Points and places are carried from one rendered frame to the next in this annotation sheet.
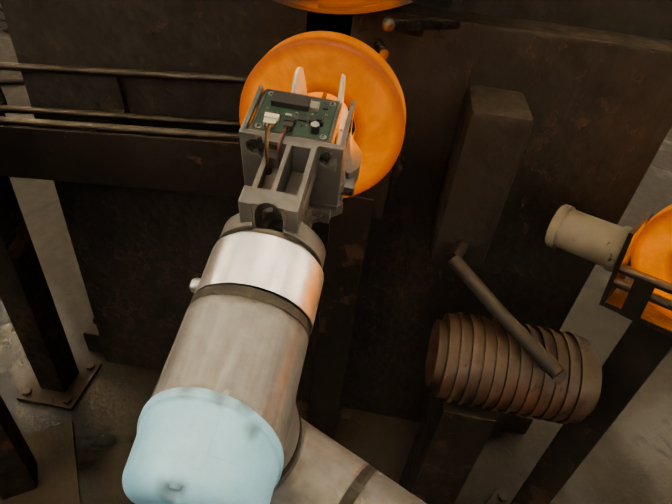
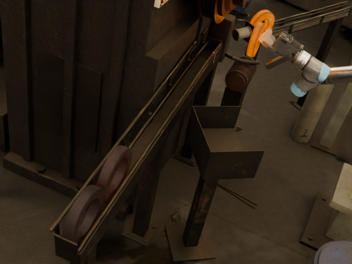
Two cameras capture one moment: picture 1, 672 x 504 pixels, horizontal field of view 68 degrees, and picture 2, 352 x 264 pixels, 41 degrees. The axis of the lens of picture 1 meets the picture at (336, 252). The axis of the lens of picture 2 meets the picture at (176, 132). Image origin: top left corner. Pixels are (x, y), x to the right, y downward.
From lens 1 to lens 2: 2.13 m
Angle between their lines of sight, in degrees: 61
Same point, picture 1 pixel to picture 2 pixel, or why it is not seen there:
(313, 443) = not seen: hidden behind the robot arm
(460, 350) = (245, 74)
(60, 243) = (18, 234)
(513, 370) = (250, 70)
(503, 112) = (233, 18)
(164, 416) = (323, 67)
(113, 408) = (160, 213)
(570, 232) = (242, 34)
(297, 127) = (288, 38)
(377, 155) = not seen: hidden behind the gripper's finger
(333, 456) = not seen: hidden behind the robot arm
